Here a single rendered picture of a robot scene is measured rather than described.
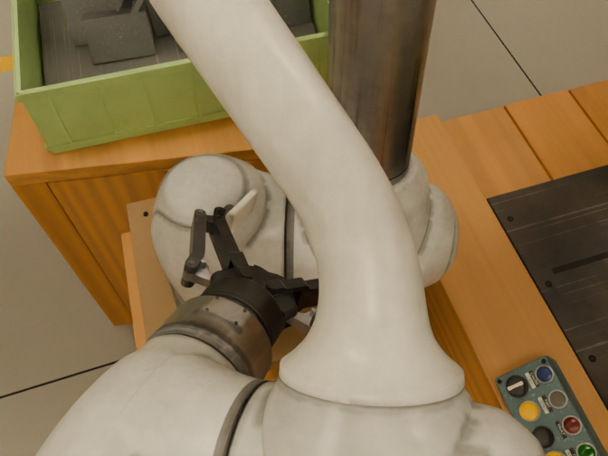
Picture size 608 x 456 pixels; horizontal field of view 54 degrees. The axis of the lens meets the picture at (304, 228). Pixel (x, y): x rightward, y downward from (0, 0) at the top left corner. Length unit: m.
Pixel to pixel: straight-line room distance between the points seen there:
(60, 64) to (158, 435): 1.11
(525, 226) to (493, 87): 1.55
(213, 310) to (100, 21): 0.95
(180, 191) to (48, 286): 1.41
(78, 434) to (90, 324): 1.62
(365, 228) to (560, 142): 0.92
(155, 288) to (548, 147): 0.74
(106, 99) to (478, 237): 0.72
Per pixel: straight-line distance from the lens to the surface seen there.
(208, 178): 0.71
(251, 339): 0.45
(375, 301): 0.30
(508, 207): 1.05
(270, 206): 0.73
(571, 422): 0.87
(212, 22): 0.34
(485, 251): 0.99
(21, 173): 1.29
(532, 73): 2.64
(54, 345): 1.99
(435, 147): 1.09
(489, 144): 1.15
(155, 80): 1.17
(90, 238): 1.48
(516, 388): 0.87
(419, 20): 0.57
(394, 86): 0.59
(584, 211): 1.09
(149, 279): 0.97
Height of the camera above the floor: 1.73
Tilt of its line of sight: 59 degrees down
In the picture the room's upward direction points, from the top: straight up
